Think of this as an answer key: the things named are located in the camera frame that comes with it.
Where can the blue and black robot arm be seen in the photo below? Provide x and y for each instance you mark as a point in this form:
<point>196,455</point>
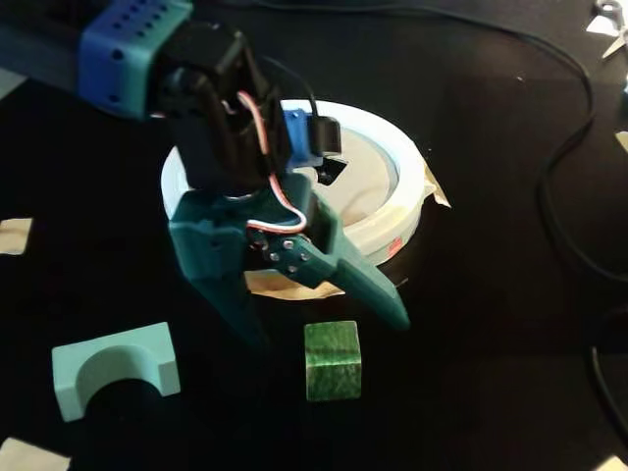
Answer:
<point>122,64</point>

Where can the grey metal scissors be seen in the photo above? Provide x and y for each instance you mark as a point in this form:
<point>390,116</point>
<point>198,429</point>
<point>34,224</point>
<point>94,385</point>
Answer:
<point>617,44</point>

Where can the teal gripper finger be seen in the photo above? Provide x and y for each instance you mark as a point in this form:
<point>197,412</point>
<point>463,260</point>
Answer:
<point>363,284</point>

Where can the white round sorter container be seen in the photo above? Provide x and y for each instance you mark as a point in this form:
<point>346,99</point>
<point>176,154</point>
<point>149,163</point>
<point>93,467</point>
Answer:
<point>402,186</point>

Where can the pale green arch block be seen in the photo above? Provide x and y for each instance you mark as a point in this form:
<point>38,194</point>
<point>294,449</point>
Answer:
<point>147,343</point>

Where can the white paper sheet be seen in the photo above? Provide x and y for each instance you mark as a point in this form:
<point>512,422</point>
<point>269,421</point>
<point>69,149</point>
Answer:
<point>24,458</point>

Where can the dark green square block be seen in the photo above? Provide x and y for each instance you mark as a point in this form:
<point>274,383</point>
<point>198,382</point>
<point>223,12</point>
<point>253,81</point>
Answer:
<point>333,363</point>

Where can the long tan masking tape strip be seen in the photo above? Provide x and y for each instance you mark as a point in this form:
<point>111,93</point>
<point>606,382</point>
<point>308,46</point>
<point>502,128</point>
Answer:
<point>275,287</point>

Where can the brown cardboard lid with holes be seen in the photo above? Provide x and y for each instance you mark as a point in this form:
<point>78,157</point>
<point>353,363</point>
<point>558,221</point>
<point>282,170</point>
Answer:
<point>363,186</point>

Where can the black camera in blue mount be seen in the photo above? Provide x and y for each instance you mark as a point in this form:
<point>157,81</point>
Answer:
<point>326,137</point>

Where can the white paper piece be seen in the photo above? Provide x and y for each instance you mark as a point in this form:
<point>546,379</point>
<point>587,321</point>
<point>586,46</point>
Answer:
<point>601,25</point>

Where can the pale paper scrap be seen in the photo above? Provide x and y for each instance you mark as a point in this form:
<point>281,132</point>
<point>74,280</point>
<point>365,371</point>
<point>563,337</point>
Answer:
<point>617,465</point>
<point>623,142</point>

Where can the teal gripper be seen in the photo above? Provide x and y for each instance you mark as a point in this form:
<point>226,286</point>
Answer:
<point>212,232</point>

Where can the crumpled tan masking tape strip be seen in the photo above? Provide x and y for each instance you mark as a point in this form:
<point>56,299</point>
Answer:
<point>436,191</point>

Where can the small red sticker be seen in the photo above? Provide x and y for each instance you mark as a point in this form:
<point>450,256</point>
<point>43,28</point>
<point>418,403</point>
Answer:
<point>395,246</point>

